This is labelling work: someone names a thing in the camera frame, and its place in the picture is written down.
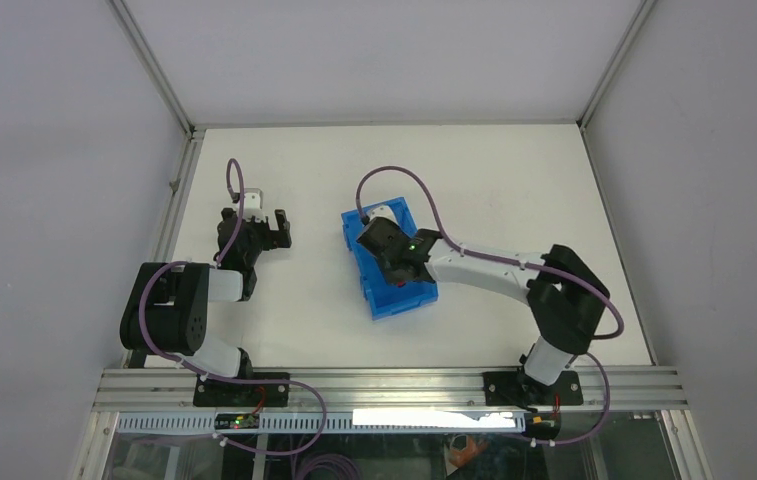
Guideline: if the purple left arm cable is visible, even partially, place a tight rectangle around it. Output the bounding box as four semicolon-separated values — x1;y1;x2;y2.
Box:
138;158;328;457

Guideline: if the white slotted cable duct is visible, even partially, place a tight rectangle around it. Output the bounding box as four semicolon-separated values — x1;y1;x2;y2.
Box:
116;408;525;436

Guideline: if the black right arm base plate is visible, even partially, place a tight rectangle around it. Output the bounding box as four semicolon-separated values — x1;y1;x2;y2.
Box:
481;370;584;410

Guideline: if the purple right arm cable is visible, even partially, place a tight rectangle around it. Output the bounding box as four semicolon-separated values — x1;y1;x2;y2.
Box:
354;165;626;446

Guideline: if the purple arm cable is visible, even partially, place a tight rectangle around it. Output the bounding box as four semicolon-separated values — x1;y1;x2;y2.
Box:
138;158;328;457
354;165;626;446

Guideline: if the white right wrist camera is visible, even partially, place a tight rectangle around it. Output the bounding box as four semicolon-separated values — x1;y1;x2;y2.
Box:
360;204;399;226

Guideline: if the blue plastic bin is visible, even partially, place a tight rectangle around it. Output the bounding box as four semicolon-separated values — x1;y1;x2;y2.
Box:
341;210;439;321

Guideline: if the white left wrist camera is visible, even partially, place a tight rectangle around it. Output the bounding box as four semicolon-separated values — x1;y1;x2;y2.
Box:
240;188;268;223

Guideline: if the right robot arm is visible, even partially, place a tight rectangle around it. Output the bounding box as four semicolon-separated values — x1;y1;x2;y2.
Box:
356;217;610;387

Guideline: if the orange object under table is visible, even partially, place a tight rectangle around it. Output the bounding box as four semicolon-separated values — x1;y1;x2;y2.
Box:
446;434;489;469

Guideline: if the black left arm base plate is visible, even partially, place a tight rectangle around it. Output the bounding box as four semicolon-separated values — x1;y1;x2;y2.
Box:
192;371;290;409

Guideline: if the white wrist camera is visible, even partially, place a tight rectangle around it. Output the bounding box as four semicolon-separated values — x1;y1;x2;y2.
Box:
240;188;268;223
360;204;399;226

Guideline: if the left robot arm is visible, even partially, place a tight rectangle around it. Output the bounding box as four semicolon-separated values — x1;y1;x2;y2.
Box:
119;208;292;381

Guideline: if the aluminium frame rail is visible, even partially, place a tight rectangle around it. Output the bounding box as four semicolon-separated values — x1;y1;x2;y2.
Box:
93;366;689;413

